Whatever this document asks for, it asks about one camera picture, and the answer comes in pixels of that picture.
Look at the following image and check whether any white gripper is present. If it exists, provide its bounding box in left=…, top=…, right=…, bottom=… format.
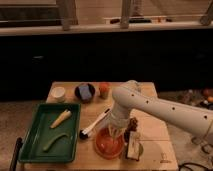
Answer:
left=109, top=109, right=130, bottom=132

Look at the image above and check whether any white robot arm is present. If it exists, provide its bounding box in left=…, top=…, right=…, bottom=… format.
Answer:
left=110, top=80, right=213, bottom=143

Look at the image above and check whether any red bowl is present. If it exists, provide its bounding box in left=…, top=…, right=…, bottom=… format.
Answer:
left=93, top=128, right=125, bottom=160

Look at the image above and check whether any black bowl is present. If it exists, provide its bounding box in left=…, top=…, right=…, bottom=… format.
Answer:
left=74, top=83, right=95, bottom=102

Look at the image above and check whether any brown grape cluster toy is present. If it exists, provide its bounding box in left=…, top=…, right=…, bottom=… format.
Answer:
left=124, top=117, right=138, bottom=141

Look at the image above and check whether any wooden board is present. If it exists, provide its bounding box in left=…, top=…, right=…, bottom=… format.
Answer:
left=24, top=82, right=178, bottom=171

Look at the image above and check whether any blue grey sponge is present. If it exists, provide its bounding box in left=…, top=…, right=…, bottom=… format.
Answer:
left=79, top=84, right=92, bottom=101

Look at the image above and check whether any yellow corn toy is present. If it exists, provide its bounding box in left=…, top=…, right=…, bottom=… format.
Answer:
left=50, top=110, right=71, bottom=129

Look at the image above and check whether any small white cup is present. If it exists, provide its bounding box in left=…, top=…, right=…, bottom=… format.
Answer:
left=51, top=87, right=66, bottom=102

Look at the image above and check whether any green plastic tray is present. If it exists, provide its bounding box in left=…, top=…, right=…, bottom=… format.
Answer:
left=19, top=103, right=81, bottom=163

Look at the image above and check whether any green pepper toy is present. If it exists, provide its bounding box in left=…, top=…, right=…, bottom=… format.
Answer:
left=42, top=133, right=69, bottom=152

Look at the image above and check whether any black cable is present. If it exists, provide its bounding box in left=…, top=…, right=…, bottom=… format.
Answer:
left=178, top=161, right=213, bottom=171

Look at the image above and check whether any black handle tool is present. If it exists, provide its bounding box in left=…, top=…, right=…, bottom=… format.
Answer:
left=9, top=137, right=23, bottom=171

